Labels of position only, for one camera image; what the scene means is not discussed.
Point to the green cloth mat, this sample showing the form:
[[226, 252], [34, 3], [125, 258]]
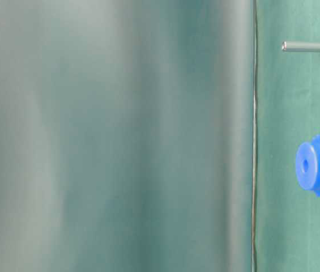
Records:
[[157, 136]]

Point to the small silver metal shaft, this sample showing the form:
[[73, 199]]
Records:
[[298, 46]]

